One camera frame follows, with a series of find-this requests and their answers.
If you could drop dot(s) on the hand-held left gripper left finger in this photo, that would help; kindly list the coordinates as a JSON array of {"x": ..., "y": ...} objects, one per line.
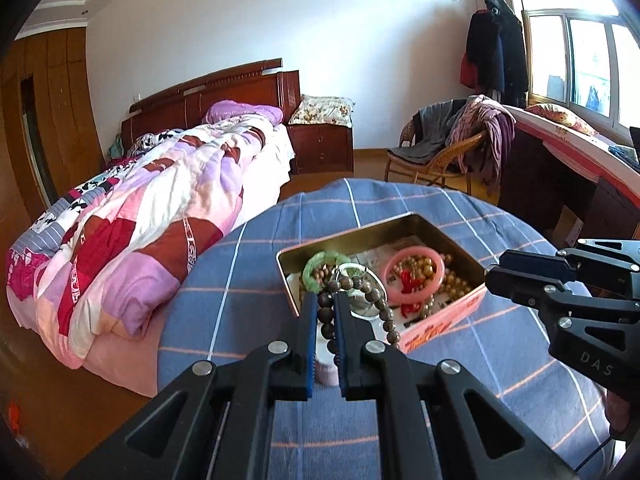
[{"x": 311, "y": 355}]

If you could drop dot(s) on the cardboard box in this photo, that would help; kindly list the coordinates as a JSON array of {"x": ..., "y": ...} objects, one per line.
[{"x": 567, "y": 225}]

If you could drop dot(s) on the wicker chair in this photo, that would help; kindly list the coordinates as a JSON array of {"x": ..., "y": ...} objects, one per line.
[{"x": 430, "y": 166}]

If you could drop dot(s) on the hanging dark clothes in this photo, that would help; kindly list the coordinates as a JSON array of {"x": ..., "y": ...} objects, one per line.
[{"x": 505, "y": 50}]

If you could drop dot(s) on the red tassel knot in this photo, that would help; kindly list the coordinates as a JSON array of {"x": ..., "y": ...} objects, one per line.
[{"x": 407, "y": 281}]

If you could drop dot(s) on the dark wooden nightstand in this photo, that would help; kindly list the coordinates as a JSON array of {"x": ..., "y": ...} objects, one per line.
[{"x": 320, "y": 150}]

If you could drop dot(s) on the brown wooden wardrobe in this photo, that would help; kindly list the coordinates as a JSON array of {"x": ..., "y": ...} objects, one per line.
[{"x": 65, "y": 110}]

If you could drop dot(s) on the pink bangle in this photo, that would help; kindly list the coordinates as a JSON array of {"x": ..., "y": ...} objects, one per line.
[{"x": 384, "y": 275}]

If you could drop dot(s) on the window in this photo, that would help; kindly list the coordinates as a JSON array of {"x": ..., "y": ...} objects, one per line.
[{"x": 550, "y": 55}]

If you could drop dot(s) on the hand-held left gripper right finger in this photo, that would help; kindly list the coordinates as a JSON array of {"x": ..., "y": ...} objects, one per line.
[{"x": 342, "y": 355}]

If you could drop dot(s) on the purple pink clothes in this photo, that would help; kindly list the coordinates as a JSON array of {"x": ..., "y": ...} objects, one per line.
[{"x": 490, "y": 130}]

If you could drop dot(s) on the dark wooden bed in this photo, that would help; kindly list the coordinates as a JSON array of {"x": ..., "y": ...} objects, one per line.
[{"x": 225, "y": 90}]

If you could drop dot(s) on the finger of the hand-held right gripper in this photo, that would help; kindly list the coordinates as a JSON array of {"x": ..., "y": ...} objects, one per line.
[
  {"x": 530, "y": 264},
  {"x": 515, "y": 287}
]

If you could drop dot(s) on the newspaper liner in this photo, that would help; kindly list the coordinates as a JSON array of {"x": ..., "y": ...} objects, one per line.
[{"x": 375, "y": 257}]

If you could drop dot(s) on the purple pillow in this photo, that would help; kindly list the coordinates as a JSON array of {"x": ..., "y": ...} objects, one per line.
[{"x": 240, "y": 110}]

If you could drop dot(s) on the silver wrist watch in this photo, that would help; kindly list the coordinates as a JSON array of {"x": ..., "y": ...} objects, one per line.
[{"x": 362, "y": 306}]

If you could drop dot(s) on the teal cloth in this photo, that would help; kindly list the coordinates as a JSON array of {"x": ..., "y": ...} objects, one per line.
[{"x": 116, "y": 147}]

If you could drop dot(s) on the dark wooden desk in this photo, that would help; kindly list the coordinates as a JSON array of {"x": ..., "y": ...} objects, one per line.
[{"x": 540, "y": 185}]

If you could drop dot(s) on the blue plaid tablecloth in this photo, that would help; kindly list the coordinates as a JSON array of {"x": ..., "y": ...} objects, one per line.
[{"x": 250, "y": 310}]

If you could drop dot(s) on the grey clothes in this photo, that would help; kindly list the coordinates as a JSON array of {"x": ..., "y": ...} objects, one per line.
[{"x": 430, "y": 130}]

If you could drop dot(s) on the floral pillow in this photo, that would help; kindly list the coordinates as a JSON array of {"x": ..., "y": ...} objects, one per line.
[
  {"x": 560, "y": 117},
  {"x": 320, "y": 110}
]

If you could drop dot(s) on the pink patchwork quilt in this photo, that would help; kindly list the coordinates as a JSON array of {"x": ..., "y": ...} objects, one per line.
[{"x": 150, "y": 210}]

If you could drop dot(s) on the pink tin box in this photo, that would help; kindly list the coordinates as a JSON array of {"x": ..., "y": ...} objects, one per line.
[{"x": 440, "y": 327}]

